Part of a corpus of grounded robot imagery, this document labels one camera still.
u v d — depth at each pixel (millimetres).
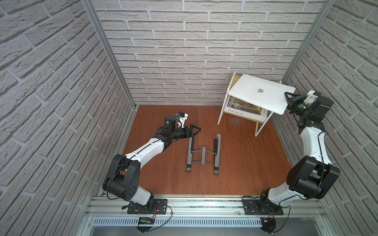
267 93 789
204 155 873
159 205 729
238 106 941
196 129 778
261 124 905
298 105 667
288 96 726
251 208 729
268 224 699
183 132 744
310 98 681
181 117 761
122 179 434
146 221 719
